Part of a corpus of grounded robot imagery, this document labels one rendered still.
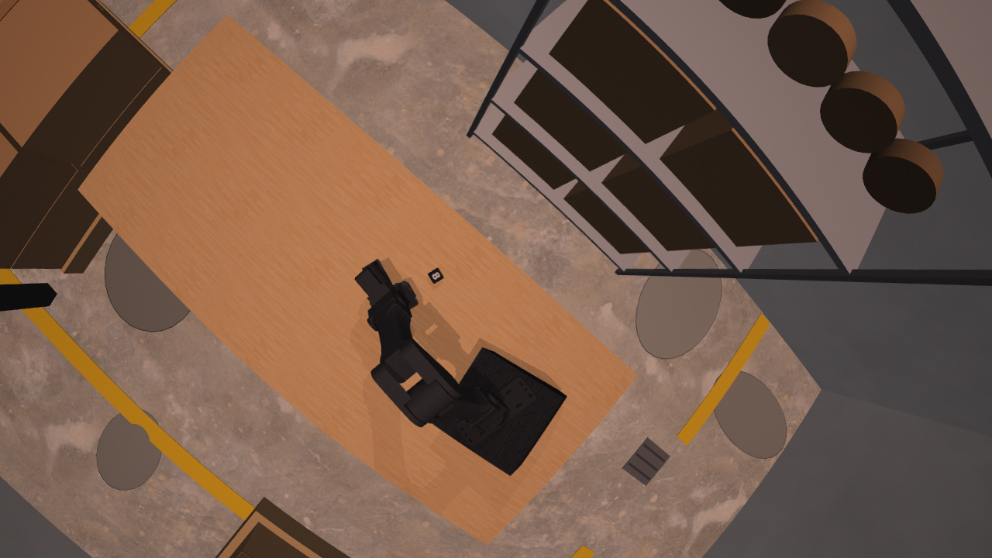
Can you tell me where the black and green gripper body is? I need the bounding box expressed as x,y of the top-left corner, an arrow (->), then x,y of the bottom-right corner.
399,281 -> 419,309

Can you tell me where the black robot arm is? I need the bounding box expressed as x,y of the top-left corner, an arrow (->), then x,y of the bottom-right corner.
354,259 -> 537,446

